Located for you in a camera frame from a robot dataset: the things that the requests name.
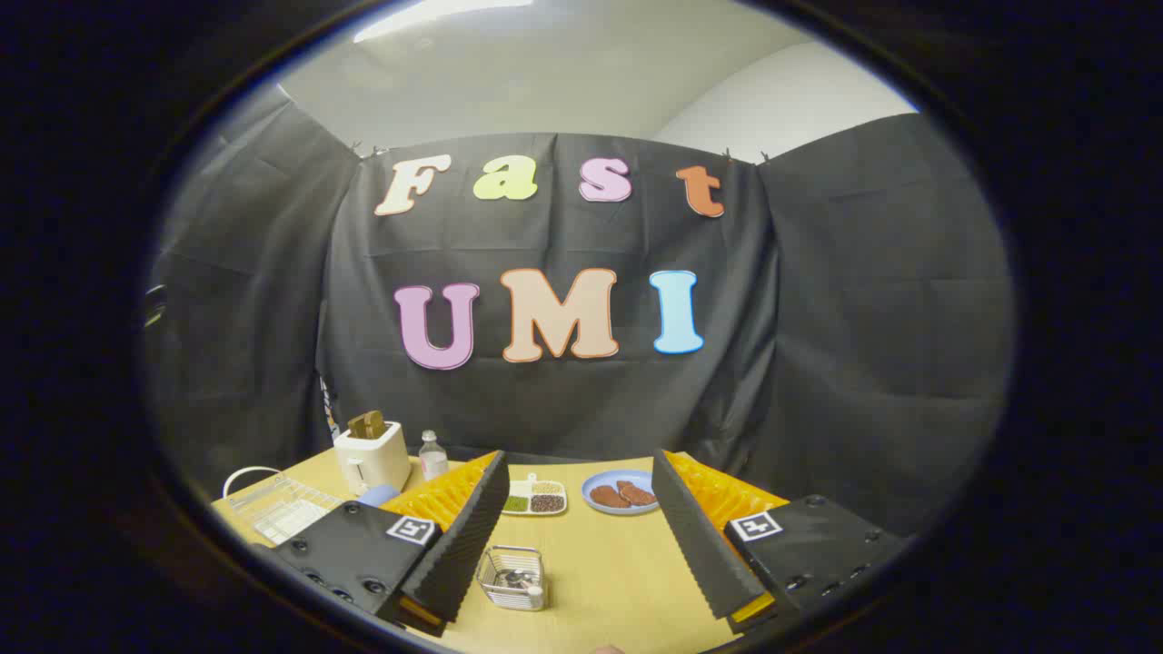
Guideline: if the silver wire basket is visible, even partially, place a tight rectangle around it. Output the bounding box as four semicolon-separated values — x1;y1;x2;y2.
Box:
475;545;548;612

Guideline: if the metal spoon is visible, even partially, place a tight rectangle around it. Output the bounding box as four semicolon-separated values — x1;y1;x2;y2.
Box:
494;567;544;608

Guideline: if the white wire dish rack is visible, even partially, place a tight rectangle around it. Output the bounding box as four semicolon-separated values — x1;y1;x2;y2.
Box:
223;466;346;547

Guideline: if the white divided bean dish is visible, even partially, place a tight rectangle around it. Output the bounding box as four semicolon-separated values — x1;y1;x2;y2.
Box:
501;473;569;518

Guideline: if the blue plate with patties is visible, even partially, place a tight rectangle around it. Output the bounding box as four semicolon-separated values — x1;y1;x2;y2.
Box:
581;469;661;517

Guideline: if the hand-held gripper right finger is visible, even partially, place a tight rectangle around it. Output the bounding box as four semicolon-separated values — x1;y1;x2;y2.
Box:
651;449;914;637

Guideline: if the clear plastic bottle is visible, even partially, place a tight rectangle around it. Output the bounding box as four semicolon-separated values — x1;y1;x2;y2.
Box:
419;430;451;481

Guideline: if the white toaster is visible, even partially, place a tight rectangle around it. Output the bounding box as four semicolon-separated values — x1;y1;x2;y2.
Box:
333;421;413;497

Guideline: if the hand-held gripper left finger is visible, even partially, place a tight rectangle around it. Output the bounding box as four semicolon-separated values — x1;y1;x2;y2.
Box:
250;450;512;639

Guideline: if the black backdrop cloth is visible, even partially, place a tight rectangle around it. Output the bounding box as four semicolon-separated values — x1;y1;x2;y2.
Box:
145;86;1017;537

